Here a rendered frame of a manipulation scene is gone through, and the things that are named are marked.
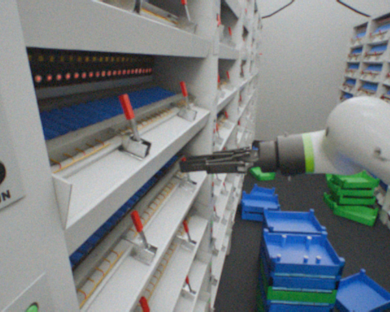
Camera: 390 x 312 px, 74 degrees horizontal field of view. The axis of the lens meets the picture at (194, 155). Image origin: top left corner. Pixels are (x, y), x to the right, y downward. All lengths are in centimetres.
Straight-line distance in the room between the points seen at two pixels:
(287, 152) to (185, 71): 38
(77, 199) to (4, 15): 17
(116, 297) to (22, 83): 32
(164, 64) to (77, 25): 56
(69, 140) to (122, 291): 24
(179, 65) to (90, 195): 57
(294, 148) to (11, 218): 51
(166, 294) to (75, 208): 45
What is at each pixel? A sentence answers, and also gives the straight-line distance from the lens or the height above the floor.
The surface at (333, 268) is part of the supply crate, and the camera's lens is 133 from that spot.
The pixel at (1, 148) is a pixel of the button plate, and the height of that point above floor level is 121.
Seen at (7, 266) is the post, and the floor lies 113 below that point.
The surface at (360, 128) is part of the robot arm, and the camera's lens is 47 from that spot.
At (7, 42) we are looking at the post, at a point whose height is 127.
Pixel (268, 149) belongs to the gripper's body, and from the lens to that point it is 60.
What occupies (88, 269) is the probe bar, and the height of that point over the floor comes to 98.
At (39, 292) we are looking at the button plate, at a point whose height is 109.
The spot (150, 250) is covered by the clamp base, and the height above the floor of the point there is 94.
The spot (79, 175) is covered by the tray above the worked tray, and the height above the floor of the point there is 114.
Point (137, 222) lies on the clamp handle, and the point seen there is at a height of 101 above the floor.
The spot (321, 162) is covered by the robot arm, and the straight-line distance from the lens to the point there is 60.
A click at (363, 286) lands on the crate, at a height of 0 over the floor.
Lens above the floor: 126
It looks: 20 degrees down
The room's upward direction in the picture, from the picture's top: straight up
